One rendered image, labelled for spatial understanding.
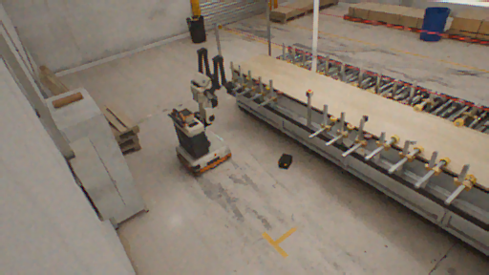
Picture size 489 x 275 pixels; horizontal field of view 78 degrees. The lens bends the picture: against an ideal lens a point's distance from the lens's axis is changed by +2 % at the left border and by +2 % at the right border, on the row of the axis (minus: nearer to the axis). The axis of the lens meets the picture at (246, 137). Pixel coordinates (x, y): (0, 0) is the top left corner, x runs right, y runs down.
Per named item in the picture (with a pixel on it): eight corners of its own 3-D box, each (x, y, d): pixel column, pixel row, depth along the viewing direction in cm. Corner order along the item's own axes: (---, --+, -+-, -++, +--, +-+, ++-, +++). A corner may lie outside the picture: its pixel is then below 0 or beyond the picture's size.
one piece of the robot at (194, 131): (197, 166, 433) (183, 119, 384) (180, 150, 470) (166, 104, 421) (216, 157, 448) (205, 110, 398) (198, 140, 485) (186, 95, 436)
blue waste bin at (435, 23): (435, 44, 729) (444, 13, 686) (413, 39, 768) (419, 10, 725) (448, 37, 754) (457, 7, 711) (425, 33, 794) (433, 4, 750)
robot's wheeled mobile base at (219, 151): (195, 178, 435) (192, 165, 420) (177, 157, 478) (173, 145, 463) (233, 157, 464) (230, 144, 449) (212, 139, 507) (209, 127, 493)
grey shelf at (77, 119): (116, 229, 379) (56, 131, 287) (97, 191, 440) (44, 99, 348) (149, 211, 398) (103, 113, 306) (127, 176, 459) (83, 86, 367)
